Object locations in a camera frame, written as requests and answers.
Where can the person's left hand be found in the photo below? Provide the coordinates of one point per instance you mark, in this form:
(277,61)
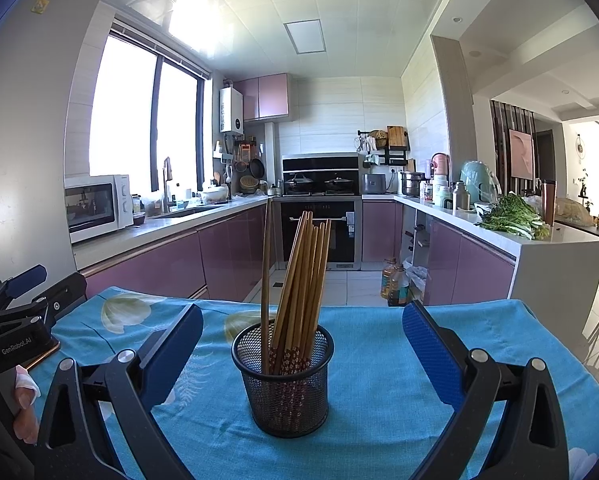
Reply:
(25,425)

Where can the black wall rack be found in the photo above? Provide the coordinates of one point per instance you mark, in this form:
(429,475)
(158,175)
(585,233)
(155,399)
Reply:
(387,156)

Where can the silver toaster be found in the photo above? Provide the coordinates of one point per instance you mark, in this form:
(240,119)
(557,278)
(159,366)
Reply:
(374,184)

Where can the large kitchen window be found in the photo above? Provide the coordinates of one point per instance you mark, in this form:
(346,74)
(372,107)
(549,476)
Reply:
(129,110)

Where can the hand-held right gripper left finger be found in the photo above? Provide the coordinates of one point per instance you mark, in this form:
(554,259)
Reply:
(179,345)

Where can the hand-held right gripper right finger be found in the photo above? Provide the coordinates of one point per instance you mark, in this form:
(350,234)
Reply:
(432,355)

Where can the bundle of wooden chopsticks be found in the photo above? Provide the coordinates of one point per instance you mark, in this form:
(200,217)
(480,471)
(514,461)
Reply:
(299,285)

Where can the wooden cutting board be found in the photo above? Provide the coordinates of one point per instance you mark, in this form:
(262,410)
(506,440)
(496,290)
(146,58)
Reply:
(395,137)

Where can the blue floral tablecloth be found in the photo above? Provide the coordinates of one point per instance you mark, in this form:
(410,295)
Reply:
(369,360)

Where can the yellow cooking oil bottle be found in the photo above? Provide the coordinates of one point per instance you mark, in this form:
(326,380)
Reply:
(387,280)

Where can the black range hood stove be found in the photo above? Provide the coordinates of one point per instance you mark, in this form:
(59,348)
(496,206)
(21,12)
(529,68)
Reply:
(319,164)

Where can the white plastic jar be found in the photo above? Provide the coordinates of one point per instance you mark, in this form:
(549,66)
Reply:
(441,191)

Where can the square ceiling light panel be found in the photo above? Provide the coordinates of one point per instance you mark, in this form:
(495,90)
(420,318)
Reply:
(304,36)

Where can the black built-in oven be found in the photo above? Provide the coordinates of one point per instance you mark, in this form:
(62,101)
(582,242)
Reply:
(329,255)

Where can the pink wall cabinets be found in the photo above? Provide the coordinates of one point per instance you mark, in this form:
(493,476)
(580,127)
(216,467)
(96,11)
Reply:
(267,96)

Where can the white wall water heater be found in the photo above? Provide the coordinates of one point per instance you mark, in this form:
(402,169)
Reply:
(231,110)

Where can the pink thermos kettle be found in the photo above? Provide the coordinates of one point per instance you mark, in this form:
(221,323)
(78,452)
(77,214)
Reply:
(440,165)

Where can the bunch of leafy greens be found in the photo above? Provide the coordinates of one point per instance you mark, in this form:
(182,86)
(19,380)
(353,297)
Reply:
(514,217)

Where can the steel flask bottle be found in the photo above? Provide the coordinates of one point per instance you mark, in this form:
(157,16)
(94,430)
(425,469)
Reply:
(460,196)

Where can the black mesh utensil holder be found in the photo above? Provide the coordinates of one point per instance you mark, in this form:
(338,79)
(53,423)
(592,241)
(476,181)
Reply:
(289,400)

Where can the white microwave oven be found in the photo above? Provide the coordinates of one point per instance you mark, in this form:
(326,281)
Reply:
(94,207)

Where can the black lidded wok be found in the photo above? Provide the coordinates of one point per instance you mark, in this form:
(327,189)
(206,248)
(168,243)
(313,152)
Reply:
(298,184)
(338,184)

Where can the brown tumbler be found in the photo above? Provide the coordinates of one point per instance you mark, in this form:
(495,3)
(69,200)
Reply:
(548,202)

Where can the pink base cabinets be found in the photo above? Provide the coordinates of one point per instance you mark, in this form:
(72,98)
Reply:
(464,265)
(169,255)

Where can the grey refrigerator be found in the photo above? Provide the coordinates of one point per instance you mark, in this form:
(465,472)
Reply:
(34,135)

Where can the pink wall picture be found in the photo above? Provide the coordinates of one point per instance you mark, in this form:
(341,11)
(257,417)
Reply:
(521,154)

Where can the black frying pan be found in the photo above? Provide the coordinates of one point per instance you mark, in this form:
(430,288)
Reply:
(257,167)

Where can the white casserole pot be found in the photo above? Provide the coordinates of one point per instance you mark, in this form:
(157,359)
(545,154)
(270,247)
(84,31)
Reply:
(214,195)

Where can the steel kitchen faucet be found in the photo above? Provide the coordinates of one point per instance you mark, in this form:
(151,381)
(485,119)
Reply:
(167,185)

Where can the clear plastic bag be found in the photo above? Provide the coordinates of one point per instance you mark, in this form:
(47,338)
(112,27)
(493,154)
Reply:
(415,280)

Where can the dark slatted partition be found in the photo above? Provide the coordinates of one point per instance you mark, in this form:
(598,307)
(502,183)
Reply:
(499,120)

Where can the round wall clock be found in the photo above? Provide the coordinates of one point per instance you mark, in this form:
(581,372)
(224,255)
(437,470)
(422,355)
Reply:
(582,146)

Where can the wicker basket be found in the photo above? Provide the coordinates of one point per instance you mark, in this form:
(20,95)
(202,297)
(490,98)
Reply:
(249,184)

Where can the green air fryer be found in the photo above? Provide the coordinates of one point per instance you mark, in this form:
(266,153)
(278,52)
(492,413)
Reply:
(479,180)

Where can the steel kitchen sink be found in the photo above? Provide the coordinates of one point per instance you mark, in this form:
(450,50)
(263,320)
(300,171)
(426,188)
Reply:
(187,211)

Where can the steel stockpot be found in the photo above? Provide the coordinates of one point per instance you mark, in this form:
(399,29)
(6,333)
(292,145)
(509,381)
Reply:
(412,184)

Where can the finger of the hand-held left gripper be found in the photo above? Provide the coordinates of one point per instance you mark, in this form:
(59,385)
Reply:
(69,292)
(27,280)

